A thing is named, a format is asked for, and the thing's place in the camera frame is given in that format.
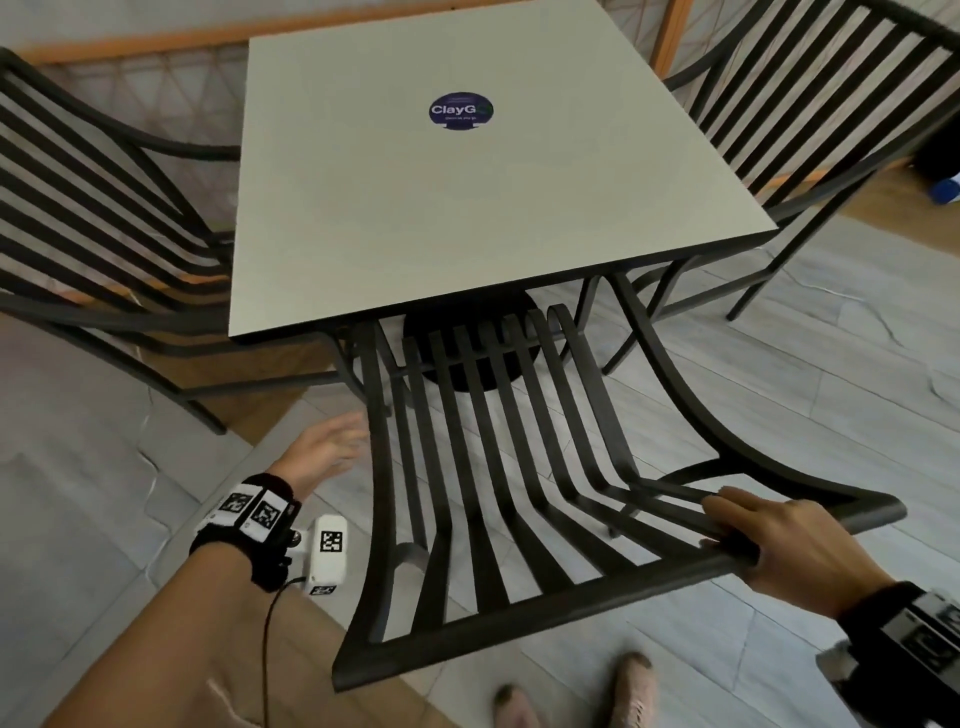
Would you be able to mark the person's right hand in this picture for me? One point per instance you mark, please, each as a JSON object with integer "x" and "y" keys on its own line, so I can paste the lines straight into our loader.
{"x": 806, "y": 555}

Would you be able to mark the person's left hand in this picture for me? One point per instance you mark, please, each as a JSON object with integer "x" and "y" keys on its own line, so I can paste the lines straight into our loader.
{"x": 319, "y": 454}

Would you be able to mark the person's right fingers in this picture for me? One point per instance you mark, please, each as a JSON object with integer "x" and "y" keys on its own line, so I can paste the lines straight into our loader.
{"x": 735, "y": 511}

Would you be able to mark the person's left fingers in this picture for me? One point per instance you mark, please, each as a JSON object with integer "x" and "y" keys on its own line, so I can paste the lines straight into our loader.
{"x": 346, "y": 435}

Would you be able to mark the black slatted metal chair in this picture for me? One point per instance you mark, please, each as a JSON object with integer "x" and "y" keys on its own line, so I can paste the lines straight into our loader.
{"x": 112, "y": 319}
{"x": 525, "y": 619}
{"x": 825, "y": 187}

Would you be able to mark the person's left forearm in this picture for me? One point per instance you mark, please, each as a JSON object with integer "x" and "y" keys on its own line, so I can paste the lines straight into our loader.
{"x": 165, "y": 645}

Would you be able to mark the black round table base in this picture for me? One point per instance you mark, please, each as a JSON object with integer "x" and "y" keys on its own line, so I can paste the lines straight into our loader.
{"x": 495, "y": 377}

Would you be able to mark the person's right pink shoe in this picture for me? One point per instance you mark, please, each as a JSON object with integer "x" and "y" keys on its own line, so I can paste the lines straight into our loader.
{"x": 634, "y": 690}

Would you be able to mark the round dark blue sticker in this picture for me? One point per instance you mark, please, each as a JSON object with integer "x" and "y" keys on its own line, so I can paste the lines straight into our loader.
{"x": 461, "y": 112}

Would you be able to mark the blue object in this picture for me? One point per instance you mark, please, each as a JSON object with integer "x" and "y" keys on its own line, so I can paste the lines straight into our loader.
{"x": 948, "y": 190}

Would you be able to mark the black object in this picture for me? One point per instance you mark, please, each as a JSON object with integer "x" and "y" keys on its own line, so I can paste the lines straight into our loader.
{"x": 941, "y": 154}

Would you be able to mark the orange wooden railing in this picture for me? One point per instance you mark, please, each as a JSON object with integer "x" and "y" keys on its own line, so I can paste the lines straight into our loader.
{"x": 150, "y": 41}

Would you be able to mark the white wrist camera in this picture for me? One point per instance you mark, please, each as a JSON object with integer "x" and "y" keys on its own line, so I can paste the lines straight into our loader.
{"x": 840, "y": 675}
{"x": 328, "y": 547}

